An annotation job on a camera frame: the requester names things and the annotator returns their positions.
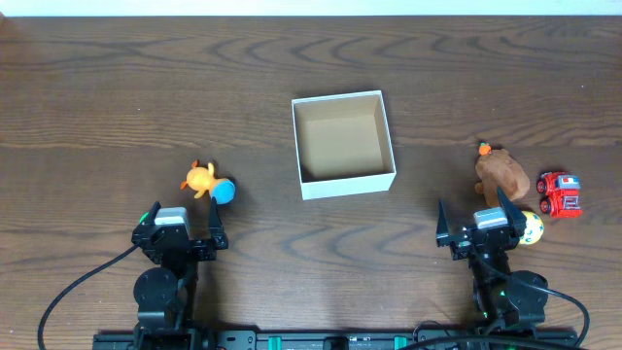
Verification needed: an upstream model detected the orange toy with blue cap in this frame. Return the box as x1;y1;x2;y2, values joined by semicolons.
180;160;236;204

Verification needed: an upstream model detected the left black cable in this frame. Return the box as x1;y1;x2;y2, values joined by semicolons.
37;242;142;350

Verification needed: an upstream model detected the green ball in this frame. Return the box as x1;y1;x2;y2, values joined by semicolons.
139;212;149;224

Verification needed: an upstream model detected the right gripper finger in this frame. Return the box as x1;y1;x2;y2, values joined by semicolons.
436;199;450;236
497;187;527;231

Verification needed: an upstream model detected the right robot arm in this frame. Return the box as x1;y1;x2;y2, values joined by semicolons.
435;189;548;335

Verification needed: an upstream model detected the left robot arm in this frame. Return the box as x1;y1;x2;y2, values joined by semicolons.
131;199;228;334

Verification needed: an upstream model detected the right black cable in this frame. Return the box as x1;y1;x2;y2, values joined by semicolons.
412;262;592;350

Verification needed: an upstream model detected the red toy fire truck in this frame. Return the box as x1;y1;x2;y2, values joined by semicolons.
536;172;583;219

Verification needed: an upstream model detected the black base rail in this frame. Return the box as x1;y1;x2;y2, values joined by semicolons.
91;328;579;350

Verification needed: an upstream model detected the black cable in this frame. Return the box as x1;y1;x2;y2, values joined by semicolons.
412;262;592;350
37;242;142;350

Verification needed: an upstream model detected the brown plush bear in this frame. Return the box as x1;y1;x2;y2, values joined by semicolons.
474;142;530;207

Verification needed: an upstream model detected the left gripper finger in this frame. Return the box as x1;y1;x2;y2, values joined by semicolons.
208;197;225;239
142;201;161;227

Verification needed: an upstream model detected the white cardboard box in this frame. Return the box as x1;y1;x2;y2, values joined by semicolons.
292;90;397;200

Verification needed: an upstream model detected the yellow ball with blue letters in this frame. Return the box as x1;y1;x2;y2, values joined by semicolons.
520;211;544;245

